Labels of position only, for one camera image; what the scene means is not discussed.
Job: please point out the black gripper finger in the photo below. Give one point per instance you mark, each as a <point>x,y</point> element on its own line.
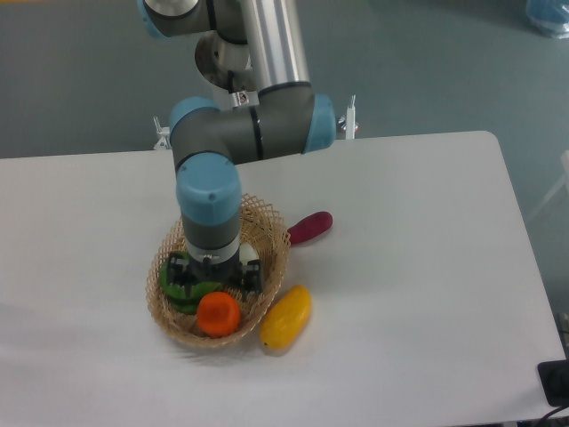
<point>179,288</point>
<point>250,278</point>

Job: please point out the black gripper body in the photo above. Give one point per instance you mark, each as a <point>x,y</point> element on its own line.
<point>225,273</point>

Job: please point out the orange fruit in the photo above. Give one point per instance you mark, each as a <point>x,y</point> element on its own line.
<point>218,314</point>

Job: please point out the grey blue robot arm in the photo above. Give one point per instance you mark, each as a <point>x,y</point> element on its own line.
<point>256,47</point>

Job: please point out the woven wicker basket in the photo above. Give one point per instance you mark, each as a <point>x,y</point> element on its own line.
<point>264,229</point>

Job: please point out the green bok choy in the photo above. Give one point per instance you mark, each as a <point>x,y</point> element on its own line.
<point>245,254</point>

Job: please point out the yellow mango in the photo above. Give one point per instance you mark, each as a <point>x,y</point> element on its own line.
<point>286,319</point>

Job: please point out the purple sweet potato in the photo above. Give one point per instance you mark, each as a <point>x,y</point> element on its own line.
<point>310,227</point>

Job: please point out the black device at table edge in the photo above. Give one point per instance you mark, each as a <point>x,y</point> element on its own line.
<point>554,381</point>

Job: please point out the white furniture leg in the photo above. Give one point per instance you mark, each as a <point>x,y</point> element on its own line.
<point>553,195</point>

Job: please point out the blue plastic bag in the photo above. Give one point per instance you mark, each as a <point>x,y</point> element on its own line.
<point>550,17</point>

